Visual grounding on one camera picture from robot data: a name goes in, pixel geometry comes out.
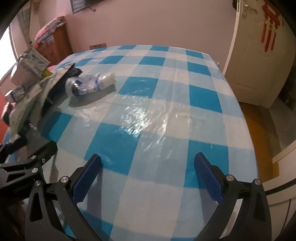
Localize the crushed white plastic bottle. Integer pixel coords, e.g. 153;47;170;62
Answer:
65;72;115;97

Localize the yellow snack wrapper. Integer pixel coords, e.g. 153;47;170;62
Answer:
42;68;53;78

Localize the window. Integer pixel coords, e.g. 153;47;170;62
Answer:
0;27;16;79

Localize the blue checkered tablecloth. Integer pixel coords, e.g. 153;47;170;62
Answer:
4;44;259;241

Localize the brown wooden cabinet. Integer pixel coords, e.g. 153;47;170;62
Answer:
37;25;73;65

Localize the wall mounted black television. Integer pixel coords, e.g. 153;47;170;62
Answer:
70;0;104;14

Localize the silver foil snack pouch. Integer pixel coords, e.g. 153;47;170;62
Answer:
10;48;50;88

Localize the grey courier mailer bag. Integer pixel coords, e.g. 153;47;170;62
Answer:
9;64;82;136

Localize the white door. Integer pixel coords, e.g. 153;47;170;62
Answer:
223;0;295;108

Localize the folded blankets stack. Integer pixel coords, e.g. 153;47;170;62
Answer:
35;16;66;44

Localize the red knot door ornament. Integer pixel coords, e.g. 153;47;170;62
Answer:
261;0;284;52

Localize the door handle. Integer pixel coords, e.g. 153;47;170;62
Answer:
241;0;258;19

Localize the wall power socket strip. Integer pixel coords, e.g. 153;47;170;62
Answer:
89;43;107;50

